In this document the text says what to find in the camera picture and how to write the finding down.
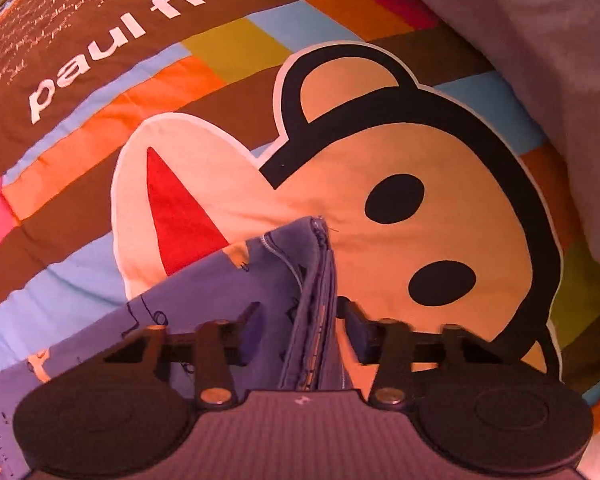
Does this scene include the blue printed children's pants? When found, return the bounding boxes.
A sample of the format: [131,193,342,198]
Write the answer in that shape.
[0,218,351,479]

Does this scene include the colourful paul frank bedspread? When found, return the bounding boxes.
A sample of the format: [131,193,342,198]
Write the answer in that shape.
[0,0,600,479]

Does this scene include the grey rumpled duvet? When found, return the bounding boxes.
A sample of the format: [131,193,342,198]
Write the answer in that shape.
[422,0,600,263]

